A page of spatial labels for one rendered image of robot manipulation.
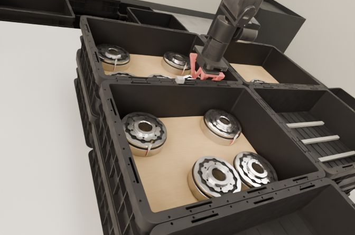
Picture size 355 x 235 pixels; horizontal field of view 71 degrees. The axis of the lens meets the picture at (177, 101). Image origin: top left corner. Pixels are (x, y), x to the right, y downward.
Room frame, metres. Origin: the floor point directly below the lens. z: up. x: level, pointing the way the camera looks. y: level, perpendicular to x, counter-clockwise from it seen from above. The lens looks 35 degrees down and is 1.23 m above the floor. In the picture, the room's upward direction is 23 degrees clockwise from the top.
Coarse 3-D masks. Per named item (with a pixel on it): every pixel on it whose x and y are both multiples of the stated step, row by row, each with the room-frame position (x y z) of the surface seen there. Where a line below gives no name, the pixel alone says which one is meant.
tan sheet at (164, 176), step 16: (176, 128) 0.47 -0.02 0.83; (192, 128) 0.49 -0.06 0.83; (176, 144) 0.42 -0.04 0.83; (192, 144) 0.44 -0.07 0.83; (208, 144) 0.46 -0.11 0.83; (240, 144) 0.51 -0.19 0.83; (144, 160) 0.34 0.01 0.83; (160, 160) 0.36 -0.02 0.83; (176, 160) 0.37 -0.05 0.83; (192, 160) 0.39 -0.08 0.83; (144, 176) 0.30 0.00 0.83; (160, 176) 0.32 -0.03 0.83; (176, 176) 0.33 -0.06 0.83; (160, 192) 0.29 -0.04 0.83; (176, 192) 0.30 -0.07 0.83; (160, 208) 0.26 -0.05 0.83
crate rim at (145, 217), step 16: (112, 80) 0.41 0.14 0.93; (128, 80) 0.43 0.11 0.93; (112, 96) 0.36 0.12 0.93; (112, 112) 0.32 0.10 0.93; (112, 128) 0.30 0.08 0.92; (128, 144) 0.27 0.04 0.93; (128, 160) 0.24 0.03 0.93; (128, 176) 0.22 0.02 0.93; (304, 176) 0.37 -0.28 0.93; (320, 176) 0.39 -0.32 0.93; (128, 192) 0.21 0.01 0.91; (144, 192) 0.20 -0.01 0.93; (240, 192) 0.27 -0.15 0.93; (256, 192) 0.29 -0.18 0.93; (144, 208) 0.18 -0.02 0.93; (176, 208) 0.20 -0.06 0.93; (208, 208) 0.22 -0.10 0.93; (144, 224) 0.17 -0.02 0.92
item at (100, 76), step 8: (88, 16) 0.64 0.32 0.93; (80, 24) 0.61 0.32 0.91; (120, 24) 0.69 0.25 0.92; (128, 24) 0.71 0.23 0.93; (136, 24) 0.73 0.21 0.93; (88, 32) 0.56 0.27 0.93; (176, 32) 0.81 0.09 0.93; (184, 32) 0.83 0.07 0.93; (192, 32) 0.86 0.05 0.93; (88, 40) 0.52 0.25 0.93; (200, 40) 0.83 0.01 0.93; (88, 48) 0.50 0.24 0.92; (96, 64) 0.44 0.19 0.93; (96, 72) 0.42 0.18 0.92; (104, 72) 0.42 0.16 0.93; (232, 72) 0.68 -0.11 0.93; (96, 80) 0.41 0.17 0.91; (136, 80) 0.45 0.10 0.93; (144, 80) 0.46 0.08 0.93; (152, 80) 0.47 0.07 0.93; (160, 80) 0.48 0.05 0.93; (168, 80) 0.50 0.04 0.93; (192, 80) 0.54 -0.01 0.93; (200, 80) 0.56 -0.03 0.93; (208, 80) 0.58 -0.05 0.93; (216, 80) 0.59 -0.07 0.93; (240, 80) 0.65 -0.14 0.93
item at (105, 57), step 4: (100, 44) 0.64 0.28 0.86; (104, 44) 0.65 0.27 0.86; (108, 44) 0.66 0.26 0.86; (112, 44) 0.67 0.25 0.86; (96, 48) 0.61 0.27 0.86; (100, 48) 0.63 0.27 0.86; (104, 48) 0.63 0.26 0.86; (116, 48) 0.66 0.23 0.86; (120, 48) 0.67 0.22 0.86; (100, 52) 0.61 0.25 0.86; (104, 52) 0.61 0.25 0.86; (124, 52) 0.66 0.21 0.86; (100, 56) 0.58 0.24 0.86; (104, 56) 0.60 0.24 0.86; (108, 56) 0.60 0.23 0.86; (120, 56) 0.63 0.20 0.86; (124, 56) 0.64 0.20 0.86; (128, 56) 0.65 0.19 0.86; (104, 60) 0.58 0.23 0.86; (108, 60) 0.58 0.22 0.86; (112, 60) 0.59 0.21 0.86; (120, 60) 0.61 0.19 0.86; (124, 60) 0.61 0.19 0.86; (128, 60) 0.63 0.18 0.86
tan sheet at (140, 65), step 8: (136, 56) 0.72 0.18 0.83; (144, 56) 0.75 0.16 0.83; (152, 56) 0.77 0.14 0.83; (136, 64) 0.67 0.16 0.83; (144, 64) 0.69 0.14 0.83; (152, 64) 0.71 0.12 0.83; (160, 64) 0.74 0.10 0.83; (128, 72) 0.61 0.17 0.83; (136, 72) 0.63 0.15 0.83; (144, 72) 0.65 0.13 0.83; (152, 72) 0.67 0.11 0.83; (160, 72) 0.69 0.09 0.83; (168, 72) 0.71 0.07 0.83
